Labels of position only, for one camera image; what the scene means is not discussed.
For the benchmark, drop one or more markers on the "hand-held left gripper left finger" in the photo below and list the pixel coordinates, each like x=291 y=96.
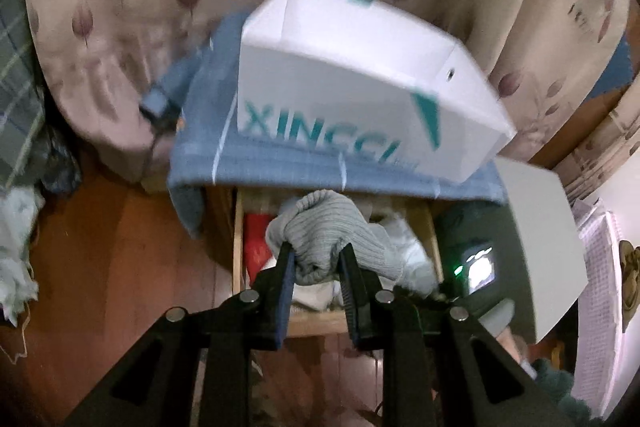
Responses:
x=284 y=302

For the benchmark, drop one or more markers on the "green plaid blanket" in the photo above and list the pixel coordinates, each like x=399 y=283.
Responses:
x=20 y=107

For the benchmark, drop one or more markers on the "white cardboard box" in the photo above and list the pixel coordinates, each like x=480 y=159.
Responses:
x=350 y=72

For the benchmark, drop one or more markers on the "white underwear pile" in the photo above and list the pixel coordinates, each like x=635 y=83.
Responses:
x=410 y=252

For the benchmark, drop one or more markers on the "white mesh basket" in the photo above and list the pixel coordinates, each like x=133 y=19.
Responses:
x=600 y=282

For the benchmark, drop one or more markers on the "red cloth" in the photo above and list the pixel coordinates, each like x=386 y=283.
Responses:
x=255 y=242

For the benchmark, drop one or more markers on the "wooden drawer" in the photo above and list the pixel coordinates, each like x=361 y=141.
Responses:
x=315 y=326

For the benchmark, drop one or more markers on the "white crumpled cloth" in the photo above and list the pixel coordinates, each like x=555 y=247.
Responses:
x=15 y=247

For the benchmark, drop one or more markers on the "person's right forearm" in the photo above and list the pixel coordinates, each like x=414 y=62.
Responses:
x=560 y=387

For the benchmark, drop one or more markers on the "blue checked cloth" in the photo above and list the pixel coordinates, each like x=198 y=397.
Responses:
x=280 y=162

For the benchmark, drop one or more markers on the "grey knitted sock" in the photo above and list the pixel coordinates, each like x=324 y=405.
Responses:
x=340 y=222

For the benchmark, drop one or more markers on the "grey board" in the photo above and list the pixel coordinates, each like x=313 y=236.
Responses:
x=540 y=232

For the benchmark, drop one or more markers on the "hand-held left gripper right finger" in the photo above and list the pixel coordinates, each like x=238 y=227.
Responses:
x=351 y=302

